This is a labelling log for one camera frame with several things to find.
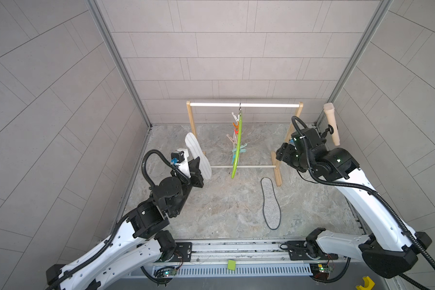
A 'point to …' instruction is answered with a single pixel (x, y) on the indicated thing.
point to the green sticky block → (231, 264)
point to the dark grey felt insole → (271, 208)
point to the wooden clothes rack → (275, 156)
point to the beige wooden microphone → (329, 110)
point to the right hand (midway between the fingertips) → (278, 155)
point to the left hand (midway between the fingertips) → (203, 157)
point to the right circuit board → (321, 271)
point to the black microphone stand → (330, 129)
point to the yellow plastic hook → (369, 284)
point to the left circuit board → (167, 272)
